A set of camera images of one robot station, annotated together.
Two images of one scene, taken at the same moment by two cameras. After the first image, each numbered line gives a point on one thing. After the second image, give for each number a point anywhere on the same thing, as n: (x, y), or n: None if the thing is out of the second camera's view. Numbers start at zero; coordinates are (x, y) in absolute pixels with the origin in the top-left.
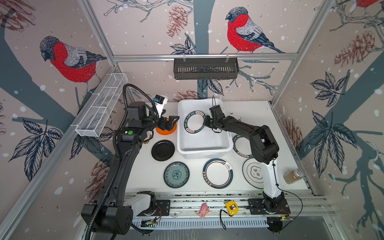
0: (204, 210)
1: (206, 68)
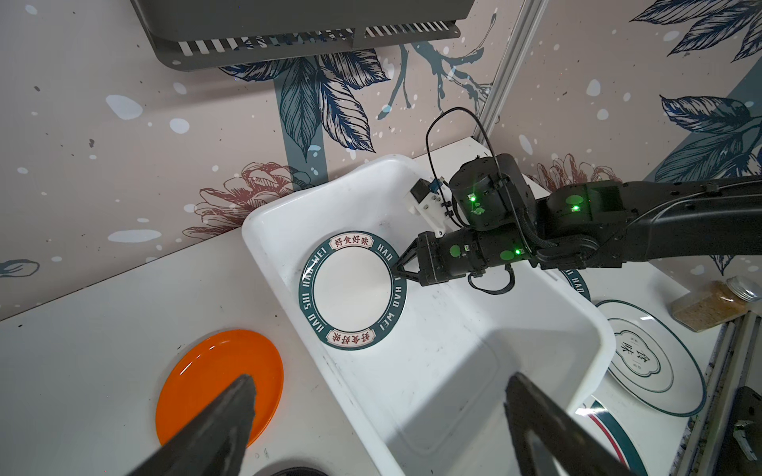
0: None
1: (183, 32)
